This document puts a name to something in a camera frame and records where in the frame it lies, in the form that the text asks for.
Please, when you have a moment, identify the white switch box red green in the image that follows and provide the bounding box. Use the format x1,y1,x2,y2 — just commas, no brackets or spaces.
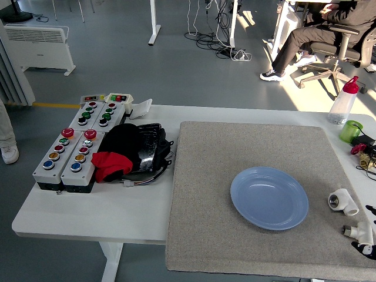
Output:
105,93,135,114

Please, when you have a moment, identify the blue plate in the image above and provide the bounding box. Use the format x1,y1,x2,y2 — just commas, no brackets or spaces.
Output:
230,166,310,231

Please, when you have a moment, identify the white electric heater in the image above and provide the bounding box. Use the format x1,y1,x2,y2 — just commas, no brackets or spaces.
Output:
4,23,76,77

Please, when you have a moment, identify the seated person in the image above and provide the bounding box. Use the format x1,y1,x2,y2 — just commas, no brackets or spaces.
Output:
259,0,376,82

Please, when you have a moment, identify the clear squeeze bottle red cap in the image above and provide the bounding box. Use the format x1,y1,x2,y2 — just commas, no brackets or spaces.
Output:
327,75,360,126

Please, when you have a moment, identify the grey-brown mat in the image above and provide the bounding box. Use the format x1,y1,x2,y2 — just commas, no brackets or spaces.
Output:
164,120,376,278

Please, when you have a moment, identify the white table leg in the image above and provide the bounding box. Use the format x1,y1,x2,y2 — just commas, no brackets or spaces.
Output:
98,242,124,282

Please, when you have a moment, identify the black power adapter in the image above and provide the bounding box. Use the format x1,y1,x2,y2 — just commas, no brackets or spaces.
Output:
351,133,376,151

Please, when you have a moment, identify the floor cable tangle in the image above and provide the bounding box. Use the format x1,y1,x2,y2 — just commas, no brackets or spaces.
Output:
184,0,253,62

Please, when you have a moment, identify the black fan base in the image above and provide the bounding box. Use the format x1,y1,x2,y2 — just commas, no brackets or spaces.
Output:
1,0,33,23

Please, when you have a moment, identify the black cloth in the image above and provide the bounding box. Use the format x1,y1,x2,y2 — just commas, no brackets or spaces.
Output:
98,123,145,183

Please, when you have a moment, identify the white tee pipe threaded nipple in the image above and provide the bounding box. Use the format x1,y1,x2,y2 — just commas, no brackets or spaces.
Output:
341,221,375,245

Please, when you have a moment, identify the wire bundle with white connector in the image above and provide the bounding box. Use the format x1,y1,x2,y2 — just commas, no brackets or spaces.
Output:
120,167,172,188

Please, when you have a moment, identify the standing person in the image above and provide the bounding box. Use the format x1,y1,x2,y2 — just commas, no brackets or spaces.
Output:
0,98,20,165

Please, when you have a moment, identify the white desk leg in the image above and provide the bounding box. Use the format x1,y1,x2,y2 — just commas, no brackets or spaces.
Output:
147,0,162,46
228,0,238,48

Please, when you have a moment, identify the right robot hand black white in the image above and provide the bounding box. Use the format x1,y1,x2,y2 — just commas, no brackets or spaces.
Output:
351,204,376,261

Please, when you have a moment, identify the white plastic cover piece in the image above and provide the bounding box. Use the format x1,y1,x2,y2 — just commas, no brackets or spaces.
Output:
129,98,153,120

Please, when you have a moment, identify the white desk side panel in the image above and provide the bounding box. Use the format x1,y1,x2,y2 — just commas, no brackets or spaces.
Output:
267,0,303,59

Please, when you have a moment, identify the brass valve red handle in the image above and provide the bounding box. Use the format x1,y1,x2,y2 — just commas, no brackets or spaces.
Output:
350,143,376,170

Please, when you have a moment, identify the grey office chair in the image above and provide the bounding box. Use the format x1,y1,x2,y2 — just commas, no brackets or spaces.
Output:
296,23,376,90

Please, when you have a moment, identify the red cloth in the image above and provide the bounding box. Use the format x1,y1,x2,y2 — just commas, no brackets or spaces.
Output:
90,151,133,183

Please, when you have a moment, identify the grey ribbed partition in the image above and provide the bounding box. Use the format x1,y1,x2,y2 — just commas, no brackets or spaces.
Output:
0,17,36,106

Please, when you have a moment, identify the black glossy device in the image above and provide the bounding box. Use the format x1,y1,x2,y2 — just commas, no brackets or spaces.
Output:
133,122,176,174

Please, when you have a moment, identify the green plastic cup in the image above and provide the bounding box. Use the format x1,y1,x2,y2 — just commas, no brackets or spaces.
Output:
339,119,364,143

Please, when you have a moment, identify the four-button box blue yellow red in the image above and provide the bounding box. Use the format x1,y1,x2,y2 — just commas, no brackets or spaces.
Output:
32,128,83,190
60,129,106,194

